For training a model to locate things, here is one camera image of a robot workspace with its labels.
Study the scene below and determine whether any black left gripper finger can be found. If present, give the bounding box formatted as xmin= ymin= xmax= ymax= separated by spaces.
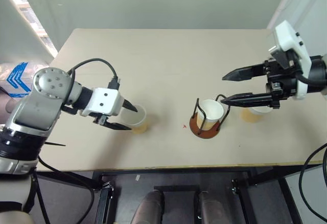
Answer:
xmin=123 ymin=99 xmax=139 ymax=114
xmin=105 ymin=122 xmax=133 ymax=132

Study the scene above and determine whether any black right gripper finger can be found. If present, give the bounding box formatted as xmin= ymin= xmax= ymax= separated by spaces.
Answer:
xmin=221 ymin=63 xmax=267 ymax=82
xmin=220 ymin=92 xmax=273 ymax=108

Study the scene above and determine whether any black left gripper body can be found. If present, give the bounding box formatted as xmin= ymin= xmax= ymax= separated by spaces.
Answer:
xmin=92 ymin=114 xmax=111 ymax=127

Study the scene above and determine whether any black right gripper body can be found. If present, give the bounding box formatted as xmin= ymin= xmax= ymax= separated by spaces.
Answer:
xmin=264 ymin=51 xmax=302 ymax=108

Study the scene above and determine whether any paper cup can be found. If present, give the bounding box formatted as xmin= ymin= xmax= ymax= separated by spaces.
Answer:
xmin=120 ymin=103 xmax=149 ymax=135
xmin=239 ymin=105 xmax=272 ymax=124
xmin=196 ymin=99 xmax=225 ymax=131

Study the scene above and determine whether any dark rounded shape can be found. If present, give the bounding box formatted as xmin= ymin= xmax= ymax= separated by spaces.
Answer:
xmin=130 ymin=190 xmax=165 ymax=224
xmin=198 ymin=190 xmax=232 ymax=224

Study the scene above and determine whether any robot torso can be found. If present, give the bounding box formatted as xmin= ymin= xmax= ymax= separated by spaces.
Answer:
xmin=0 ymin=172 xmax=35 ymax=224

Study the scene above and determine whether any bright window strip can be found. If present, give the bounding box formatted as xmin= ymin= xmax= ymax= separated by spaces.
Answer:
xmin=4 ymin=0 xmax=58 ymax=57

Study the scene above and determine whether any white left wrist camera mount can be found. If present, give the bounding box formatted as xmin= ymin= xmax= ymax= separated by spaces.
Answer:
xmin=78 ymin=87 xmax=126 ymax=119

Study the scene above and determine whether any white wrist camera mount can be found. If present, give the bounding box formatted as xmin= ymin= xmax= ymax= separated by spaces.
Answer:
xmin=78 ymin=87 xmax=126 ymax=119
xmin=267 ymin=20 xmax=313 ymax=100

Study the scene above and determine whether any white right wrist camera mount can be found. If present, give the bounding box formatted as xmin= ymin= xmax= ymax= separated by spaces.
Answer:
xmin=267 ymin=20 xmax=313 ymax=100

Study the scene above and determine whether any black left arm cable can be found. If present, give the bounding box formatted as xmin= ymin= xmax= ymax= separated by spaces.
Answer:
xmin=67 ymin=58 xmax=121 ymax=91

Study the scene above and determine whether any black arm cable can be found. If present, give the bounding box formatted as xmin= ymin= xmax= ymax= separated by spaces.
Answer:
xmin=298 ymin=143 xmax=327 ymax=224
xmin=67 ymin=58 xmax=121 ymax=91

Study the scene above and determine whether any brown wire cup holder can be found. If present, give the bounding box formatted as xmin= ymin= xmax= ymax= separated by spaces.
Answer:
xmin=189 ymin=94 xmax=231 ymax=140

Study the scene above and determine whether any black body cable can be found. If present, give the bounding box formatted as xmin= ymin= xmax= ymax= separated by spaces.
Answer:
xmin=31 ymin=155 xmax=96 ymax=224

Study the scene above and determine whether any black metal table frame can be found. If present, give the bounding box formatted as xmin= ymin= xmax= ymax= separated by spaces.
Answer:
xmin=35 ymin=163 xmax=320 ymax=224

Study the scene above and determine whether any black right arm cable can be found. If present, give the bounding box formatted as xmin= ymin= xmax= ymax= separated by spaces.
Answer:
xmin=298 ymin=143 xmax=327 ymax=224

